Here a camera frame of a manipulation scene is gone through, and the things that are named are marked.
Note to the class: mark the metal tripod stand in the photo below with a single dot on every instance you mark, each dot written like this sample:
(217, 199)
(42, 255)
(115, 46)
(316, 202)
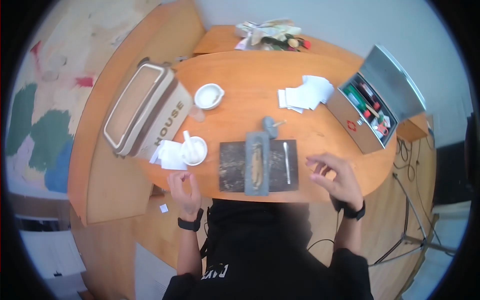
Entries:
(408, 232)

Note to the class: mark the thin metal spatula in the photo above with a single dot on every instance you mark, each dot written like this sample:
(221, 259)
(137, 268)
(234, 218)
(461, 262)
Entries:
(287, 161)

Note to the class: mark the white mortar bowl with pestle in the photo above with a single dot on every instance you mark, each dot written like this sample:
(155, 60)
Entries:
(198, 152)

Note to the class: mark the person's right index finger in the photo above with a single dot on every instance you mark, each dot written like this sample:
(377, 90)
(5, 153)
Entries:
(320, 168)

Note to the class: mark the beige lidded storage box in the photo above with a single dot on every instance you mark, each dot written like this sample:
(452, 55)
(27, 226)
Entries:
(144, 108)

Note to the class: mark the open metal first aid box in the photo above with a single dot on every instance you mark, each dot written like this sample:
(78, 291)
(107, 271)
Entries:
(375, 97)

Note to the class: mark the black wrist band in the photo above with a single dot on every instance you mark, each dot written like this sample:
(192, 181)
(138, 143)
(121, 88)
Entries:
(354, 212)
(190, 223)

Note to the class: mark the clear plastic cup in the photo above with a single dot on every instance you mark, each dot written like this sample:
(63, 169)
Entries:
(197, 113)

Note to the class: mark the person's left thumb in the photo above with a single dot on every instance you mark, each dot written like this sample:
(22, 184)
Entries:
(195, 184)

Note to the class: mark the pile of white paper squares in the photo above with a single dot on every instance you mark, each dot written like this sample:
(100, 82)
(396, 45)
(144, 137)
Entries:
(305, 95)

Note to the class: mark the colourful painted floor mat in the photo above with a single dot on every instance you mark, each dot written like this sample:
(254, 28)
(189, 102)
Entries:
(48, 112)

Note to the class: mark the empty white mortar bowl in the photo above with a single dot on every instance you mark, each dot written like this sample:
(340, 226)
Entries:
(208, 96)

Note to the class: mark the grey stone grinding trough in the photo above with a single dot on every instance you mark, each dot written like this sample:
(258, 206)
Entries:
(257, 165)

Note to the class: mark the person's right thumb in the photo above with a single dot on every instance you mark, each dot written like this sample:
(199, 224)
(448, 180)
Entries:
(321, 182)

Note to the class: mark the person's right hand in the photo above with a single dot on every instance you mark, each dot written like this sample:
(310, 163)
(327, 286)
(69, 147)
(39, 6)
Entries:
(343, 183)

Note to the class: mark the green packet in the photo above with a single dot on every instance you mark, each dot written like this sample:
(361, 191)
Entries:
(354, 96)

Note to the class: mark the white pestle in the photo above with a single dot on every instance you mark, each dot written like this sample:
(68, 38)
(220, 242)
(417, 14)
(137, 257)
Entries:
(188, 144)

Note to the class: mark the heap of papers and bottles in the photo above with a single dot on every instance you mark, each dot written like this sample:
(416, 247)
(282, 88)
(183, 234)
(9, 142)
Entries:
(270, 34)

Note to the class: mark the folded white paper sheets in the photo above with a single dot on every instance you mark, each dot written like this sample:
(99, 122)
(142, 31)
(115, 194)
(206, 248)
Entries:
(169, 155)

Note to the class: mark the person's body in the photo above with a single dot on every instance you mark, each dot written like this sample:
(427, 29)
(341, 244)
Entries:
(258, 255)

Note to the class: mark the small white paper scrap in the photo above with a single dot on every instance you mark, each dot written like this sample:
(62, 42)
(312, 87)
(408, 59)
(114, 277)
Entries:
(164, 208)

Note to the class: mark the person's left hand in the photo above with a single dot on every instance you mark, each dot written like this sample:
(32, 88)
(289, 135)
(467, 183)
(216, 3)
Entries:
(189, 202)

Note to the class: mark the person's right fingers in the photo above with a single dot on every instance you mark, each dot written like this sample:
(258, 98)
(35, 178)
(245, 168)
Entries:
(322, 158)

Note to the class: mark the dark square work mat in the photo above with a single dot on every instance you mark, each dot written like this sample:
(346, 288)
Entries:
(232, 167)

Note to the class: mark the person's left index finger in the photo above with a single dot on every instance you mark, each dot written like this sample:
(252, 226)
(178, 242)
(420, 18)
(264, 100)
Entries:
(176, 179)

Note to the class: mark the curved wooden side counter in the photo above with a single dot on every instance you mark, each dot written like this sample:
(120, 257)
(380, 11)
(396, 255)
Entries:
(108, 176)

